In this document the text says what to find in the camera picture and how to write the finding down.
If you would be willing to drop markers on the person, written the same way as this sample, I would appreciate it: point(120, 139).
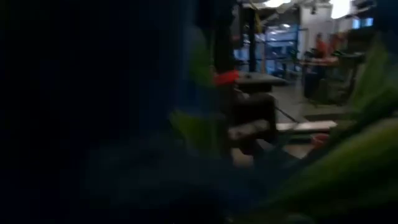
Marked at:
point(320, 46)

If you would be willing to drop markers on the black desk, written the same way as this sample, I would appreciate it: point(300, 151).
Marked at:
point(261, 81)

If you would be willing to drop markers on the red glass vase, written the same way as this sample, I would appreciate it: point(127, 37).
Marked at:
point(320, 140)

